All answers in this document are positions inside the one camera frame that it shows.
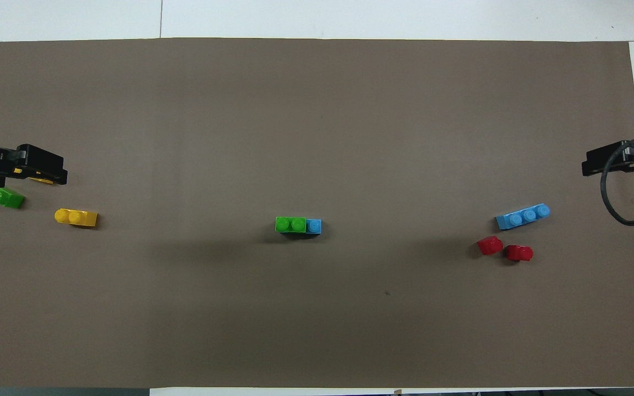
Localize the yellow two-stud toy brick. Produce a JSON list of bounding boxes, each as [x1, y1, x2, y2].
[[13, 167, 57, 185], [54, 208, 99, 228]]

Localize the brown paper table mat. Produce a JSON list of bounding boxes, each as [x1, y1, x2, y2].
[[0, 37, 634, 389]]

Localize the blue three-stud toy brick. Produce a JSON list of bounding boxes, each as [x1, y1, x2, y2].
[[495, 203, 551, 231], [278, 218, 323, 236]]

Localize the green two-stud toy brick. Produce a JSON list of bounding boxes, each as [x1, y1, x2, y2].
[[275, 216, 308, 234], [0, 184, 25, 210]]

